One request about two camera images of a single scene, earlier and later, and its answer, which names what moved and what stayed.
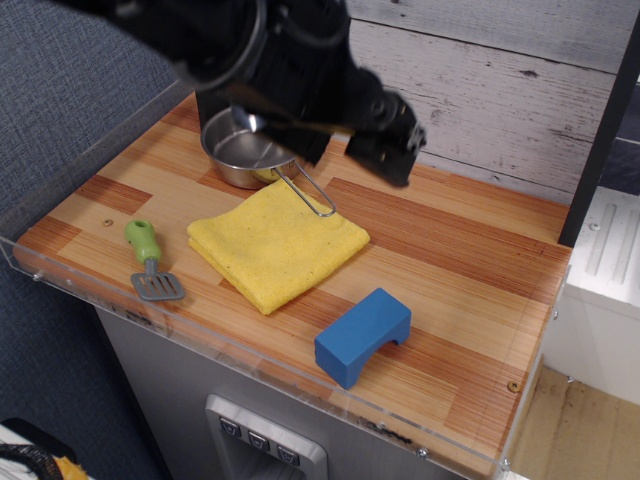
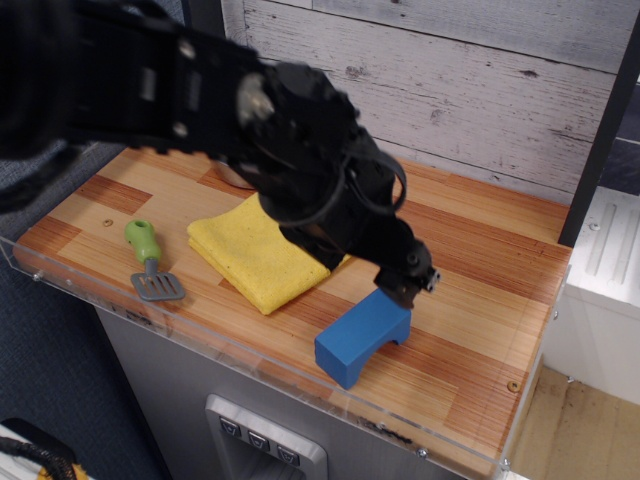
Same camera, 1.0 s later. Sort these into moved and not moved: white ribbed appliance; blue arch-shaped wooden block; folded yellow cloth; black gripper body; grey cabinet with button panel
Moved: black gripper body
Not moved: white ribbed appliance; blue arch-shaped wooden block; grey cabinet with button panel; folded yellow cloth
